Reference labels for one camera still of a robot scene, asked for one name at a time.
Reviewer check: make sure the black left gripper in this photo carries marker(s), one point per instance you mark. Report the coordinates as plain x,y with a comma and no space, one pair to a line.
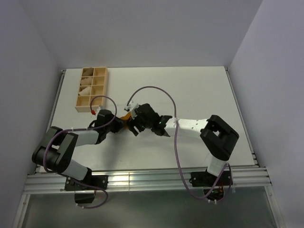
119,124

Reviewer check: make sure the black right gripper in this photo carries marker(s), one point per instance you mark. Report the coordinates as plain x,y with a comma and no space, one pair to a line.
132,122

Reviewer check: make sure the mustard yellow striped sock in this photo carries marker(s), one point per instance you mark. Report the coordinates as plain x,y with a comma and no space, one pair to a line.
125,119

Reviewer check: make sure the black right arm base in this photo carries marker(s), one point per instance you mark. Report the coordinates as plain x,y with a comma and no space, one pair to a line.
204,179

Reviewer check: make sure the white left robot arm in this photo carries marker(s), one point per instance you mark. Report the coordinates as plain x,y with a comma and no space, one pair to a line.
57,146

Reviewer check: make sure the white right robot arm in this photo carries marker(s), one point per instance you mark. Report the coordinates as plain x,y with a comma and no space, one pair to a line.
219,137

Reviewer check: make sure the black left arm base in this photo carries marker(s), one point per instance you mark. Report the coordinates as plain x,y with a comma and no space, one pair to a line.
85,190

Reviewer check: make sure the cream rolled sock lower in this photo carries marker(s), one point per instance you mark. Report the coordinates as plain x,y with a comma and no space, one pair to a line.
85,91

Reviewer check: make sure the cream rolled sock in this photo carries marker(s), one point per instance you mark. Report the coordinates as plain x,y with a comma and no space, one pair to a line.
86,81
88,72
85,91

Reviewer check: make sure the wooden compartment organizer box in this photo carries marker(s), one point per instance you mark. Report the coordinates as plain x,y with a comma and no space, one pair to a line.
98,88

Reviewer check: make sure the cream rolled sock middle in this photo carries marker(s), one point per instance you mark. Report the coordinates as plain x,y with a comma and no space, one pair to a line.
86,81

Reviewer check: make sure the cream rolled sock top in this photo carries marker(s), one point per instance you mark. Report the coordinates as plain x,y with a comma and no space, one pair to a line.
88,72

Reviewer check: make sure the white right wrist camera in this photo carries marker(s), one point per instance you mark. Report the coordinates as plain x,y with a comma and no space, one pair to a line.
131,108

